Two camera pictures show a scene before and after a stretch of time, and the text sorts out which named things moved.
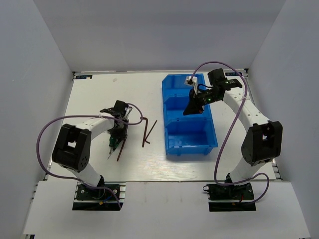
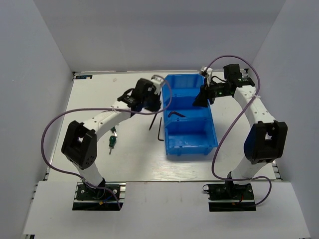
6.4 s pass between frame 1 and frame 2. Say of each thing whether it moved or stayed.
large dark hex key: moved
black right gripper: stayed
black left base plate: stayed
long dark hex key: moved
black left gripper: moved
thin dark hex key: moved
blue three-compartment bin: stayed
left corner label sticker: stayed
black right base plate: stayed
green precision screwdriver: moved
